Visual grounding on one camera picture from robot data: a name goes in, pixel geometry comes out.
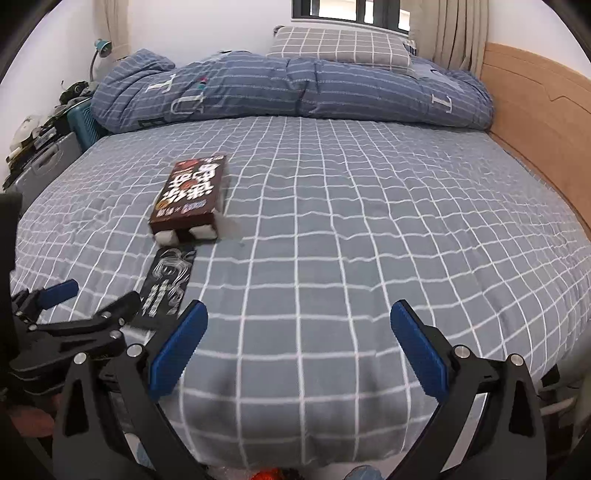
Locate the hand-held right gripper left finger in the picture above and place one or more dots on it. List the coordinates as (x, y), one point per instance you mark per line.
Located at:
(180, 346)

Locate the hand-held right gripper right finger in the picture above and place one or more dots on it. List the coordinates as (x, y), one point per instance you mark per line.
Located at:
(420, 350)

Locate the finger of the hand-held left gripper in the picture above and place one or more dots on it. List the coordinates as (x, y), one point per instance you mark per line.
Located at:
(57, 291)
(115, 309)

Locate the black printed packet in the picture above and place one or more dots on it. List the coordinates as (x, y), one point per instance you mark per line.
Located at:
(168, 277)

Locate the grey suitcase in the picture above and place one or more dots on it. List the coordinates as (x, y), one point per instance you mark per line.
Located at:
(46, 166)

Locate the grey checked bed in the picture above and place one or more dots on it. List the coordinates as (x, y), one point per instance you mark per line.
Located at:
(369, 230)

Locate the blue fluffy slipper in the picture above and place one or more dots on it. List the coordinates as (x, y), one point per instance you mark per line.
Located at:
(364, 474)

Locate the brown printed cardboard box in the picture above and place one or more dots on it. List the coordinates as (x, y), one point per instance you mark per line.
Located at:
(194, 194)

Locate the white plastic item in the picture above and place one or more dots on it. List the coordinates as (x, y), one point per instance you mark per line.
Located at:
(25, 129)

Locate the teal suitcase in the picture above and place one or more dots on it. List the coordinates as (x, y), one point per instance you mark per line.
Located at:
(85, 124)

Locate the pile of dark gadgets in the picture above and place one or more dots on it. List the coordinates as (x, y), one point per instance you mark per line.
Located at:
(74, 92)

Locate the blue desk lamp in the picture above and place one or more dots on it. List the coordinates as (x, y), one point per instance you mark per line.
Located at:
(104, 46)

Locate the wooden headboard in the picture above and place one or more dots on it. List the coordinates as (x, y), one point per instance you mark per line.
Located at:
(531, 101)

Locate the blue striped quilt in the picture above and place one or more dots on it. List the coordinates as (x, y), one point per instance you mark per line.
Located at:
(277, 87)

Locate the beige curtain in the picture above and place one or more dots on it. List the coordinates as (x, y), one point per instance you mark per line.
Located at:
(457, 32)
(113, 23)

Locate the grey checked pillow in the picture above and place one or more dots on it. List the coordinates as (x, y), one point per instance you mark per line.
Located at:
(337, 44)

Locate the dark framed window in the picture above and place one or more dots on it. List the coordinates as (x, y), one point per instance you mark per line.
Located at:
(332, 9)

